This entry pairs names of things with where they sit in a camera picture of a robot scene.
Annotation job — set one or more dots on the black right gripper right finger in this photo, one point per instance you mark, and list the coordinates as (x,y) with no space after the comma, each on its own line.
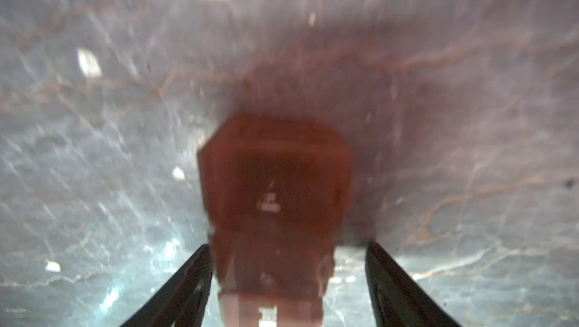
(397,300)

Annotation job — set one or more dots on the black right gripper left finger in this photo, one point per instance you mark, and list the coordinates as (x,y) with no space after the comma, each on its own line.
(183,299)

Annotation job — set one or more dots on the red weekly pill organizer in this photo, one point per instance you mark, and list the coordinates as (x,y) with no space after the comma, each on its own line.
(276,192)

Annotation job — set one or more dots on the white pill on table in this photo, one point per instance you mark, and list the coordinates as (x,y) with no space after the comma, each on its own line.
(88,63)

